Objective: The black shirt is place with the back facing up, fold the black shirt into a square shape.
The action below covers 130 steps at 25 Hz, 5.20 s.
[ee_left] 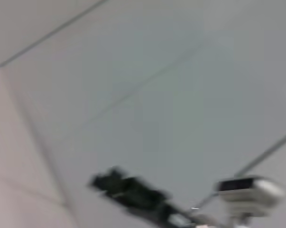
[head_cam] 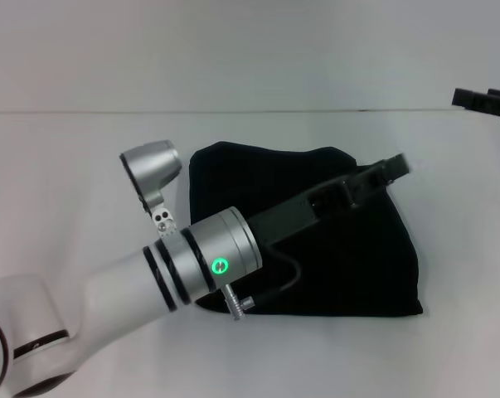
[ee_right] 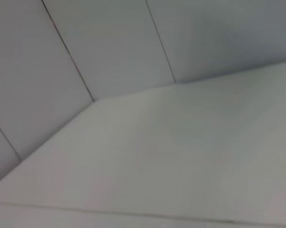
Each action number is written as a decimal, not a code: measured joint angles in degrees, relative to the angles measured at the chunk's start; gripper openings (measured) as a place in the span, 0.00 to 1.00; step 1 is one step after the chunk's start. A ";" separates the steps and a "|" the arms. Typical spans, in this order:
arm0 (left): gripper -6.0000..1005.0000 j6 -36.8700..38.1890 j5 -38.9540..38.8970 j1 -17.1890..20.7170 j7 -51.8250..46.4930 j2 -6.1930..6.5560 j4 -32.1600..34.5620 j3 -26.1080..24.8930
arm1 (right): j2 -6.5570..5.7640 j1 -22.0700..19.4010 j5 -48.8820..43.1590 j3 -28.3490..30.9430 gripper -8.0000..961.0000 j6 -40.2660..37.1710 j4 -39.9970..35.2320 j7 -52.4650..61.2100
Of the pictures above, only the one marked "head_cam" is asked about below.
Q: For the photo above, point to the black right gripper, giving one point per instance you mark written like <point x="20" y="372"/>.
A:
<point x="496" y="105"/>

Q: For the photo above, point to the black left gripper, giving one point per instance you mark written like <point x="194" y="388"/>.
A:
<point x="299" y="211"/>

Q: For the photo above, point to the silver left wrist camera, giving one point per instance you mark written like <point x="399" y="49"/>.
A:
<point x="152" y="174"/>

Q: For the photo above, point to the black t-shirt with white lettering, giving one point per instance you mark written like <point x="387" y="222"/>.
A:
<point x="357" y="257"/>

